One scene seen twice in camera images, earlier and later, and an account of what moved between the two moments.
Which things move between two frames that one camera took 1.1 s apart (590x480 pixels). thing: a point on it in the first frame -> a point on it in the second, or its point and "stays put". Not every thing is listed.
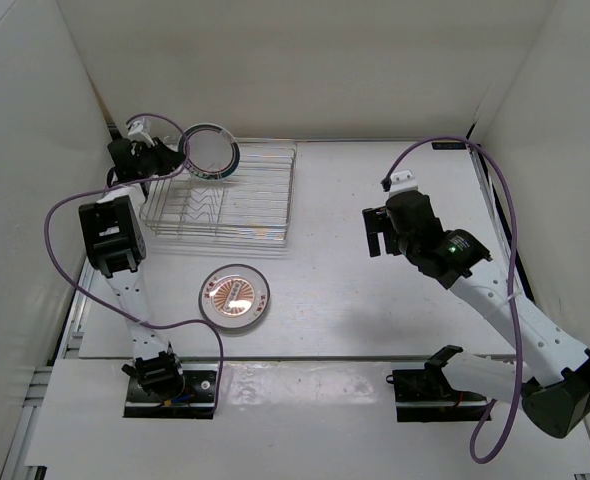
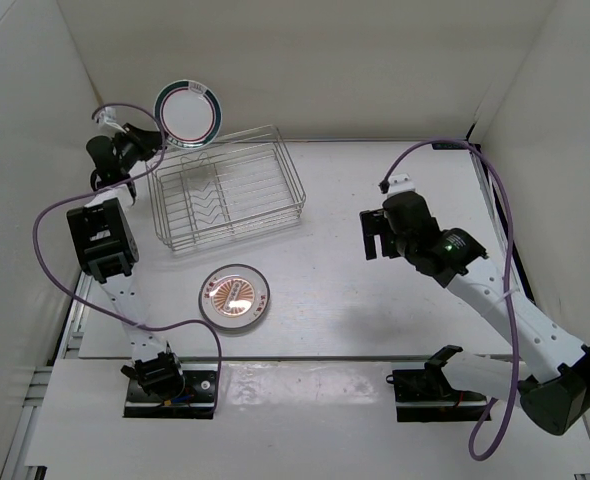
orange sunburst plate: x=233 y=296 stays put
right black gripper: x=378 y=221 stays put
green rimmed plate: x=214 y=151 -> x=189 y=112
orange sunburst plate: x=234 y=296 stays put
